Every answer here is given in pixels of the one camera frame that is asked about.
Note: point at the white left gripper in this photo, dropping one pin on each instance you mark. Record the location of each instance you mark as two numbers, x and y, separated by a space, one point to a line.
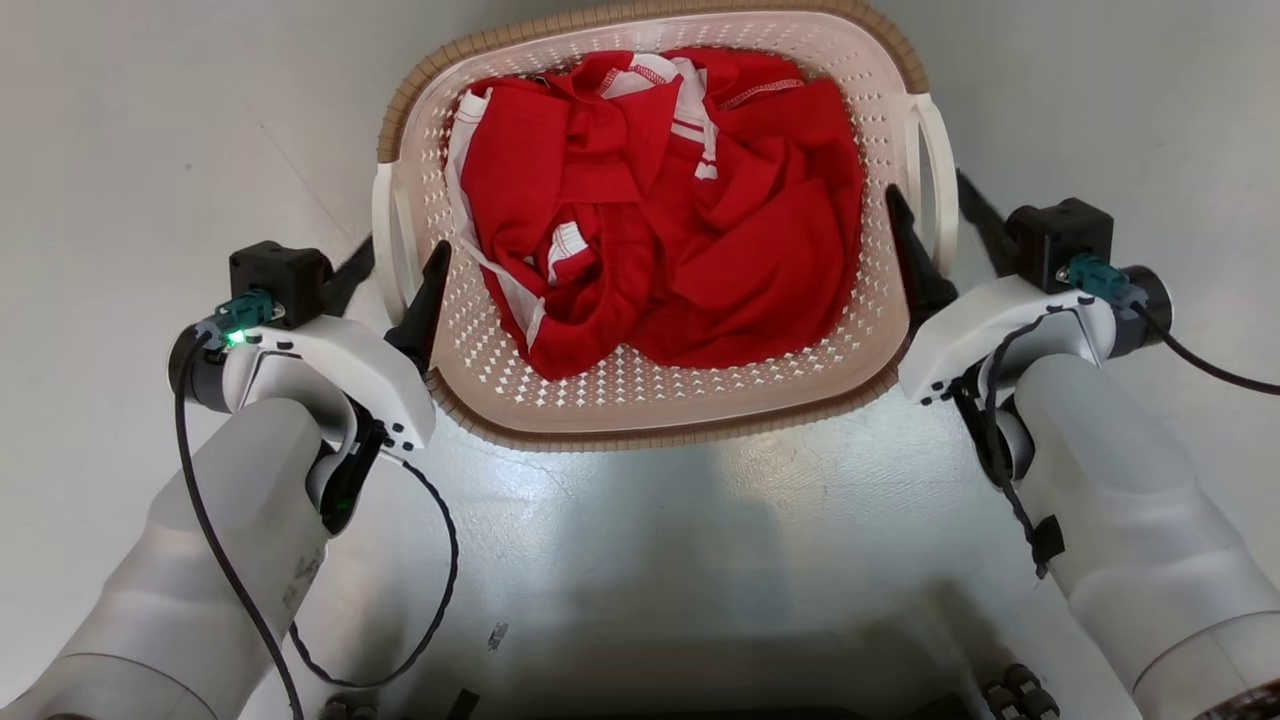
375 375

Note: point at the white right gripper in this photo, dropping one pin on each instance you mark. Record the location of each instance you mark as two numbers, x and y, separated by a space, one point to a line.
985 325

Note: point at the beige perforated plastic laundry basket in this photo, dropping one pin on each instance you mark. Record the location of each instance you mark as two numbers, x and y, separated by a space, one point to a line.
640 395

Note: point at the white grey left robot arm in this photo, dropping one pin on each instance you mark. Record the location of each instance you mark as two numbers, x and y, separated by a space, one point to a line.
200 560

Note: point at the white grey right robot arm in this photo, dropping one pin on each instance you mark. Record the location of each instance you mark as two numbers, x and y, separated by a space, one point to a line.
1130 520

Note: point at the dark robot base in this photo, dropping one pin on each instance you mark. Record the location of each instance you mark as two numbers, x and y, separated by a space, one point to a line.
1020 695

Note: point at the red garment with white trim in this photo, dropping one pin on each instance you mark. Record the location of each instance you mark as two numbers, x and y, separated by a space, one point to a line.
700 240

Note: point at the small grey floor scrap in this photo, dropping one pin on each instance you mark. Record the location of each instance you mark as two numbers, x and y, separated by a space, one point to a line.
497 635

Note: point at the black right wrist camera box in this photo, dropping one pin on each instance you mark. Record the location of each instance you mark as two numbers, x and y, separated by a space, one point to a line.
1050 240

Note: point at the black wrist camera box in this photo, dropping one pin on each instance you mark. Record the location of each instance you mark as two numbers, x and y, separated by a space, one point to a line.
280 275
1050 240

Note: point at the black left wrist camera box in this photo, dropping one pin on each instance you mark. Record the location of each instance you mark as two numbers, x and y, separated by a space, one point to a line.
280 275

